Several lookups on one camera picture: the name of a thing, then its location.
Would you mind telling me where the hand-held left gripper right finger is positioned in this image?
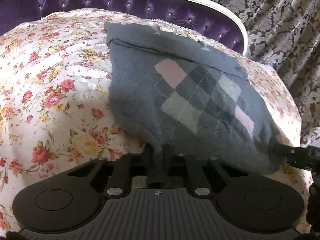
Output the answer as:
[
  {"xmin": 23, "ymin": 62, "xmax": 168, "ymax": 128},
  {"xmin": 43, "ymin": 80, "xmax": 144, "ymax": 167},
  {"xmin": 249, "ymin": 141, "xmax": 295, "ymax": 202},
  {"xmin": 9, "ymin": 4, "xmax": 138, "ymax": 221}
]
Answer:
[{"xmin": 165, "ymin": 151, "xmax": 251, "ymax": 197}]

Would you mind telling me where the grey argyle sweater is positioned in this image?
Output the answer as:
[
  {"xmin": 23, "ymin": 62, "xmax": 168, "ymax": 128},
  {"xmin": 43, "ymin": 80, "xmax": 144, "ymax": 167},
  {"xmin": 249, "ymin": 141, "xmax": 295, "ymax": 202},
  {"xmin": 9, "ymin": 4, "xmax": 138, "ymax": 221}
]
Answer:
[{"xmin": 104, "ymin": 22, "xmax": 288, "ymax": 188}]

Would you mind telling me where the purple tufted headboard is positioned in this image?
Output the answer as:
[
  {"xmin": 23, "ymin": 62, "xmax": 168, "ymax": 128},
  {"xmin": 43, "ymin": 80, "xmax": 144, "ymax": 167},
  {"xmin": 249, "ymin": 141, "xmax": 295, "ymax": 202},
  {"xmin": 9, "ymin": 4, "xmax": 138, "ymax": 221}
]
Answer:
[{"xmin": 0, "ymin": 0, "xmax": 248, "ymax": 55}]

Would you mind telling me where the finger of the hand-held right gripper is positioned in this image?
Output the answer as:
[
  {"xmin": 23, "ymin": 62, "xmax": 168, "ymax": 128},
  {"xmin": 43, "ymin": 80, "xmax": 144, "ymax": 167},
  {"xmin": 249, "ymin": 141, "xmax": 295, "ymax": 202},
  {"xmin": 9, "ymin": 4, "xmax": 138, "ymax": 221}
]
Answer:
[{"xmin": 271, "ymin": 142, "xmax": 304, "ymax": 164}]

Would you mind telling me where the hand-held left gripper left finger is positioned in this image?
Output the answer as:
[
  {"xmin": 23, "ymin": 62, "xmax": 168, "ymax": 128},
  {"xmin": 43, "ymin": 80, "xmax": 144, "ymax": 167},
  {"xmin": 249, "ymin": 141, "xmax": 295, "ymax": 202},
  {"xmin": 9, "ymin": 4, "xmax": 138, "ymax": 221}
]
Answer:
[{"xmin": 66, "ymin": 144, "xmax": 154, "ymax": 197}]

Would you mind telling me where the damask patterned curtain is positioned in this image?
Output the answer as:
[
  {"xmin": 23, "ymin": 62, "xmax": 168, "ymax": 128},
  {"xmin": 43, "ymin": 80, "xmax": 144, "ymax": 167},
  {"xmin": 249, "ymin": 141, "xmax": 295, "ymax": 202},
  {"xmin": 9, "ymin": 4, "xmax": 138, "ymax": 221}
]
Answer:
[{"xmin": 140, "ymin": 0, "xmax": 320, "ymax": 150}]

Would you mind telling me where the floral blanket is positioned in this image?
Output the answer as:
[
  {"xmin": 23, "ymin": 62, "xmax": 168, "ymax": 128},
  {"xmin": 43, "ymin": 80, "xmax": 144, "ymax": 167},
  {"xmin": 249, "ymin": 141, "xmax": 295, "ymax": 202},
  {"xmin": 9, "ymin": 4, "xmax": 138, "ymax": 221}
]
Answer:
[{"xmin": 0, "ymin": 8, "xmax": 313, "ymax": 233}]

